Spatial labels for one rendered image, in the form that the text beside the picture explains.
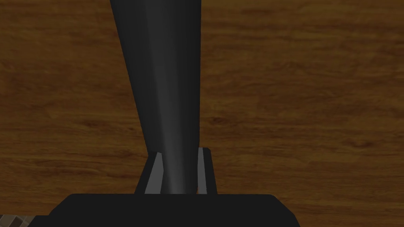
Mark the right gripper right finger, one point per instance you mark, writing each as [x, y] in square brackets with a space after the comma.
[206, 173]

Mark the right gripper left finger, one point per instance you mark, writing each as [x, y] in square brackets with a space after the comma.
[151, 179]

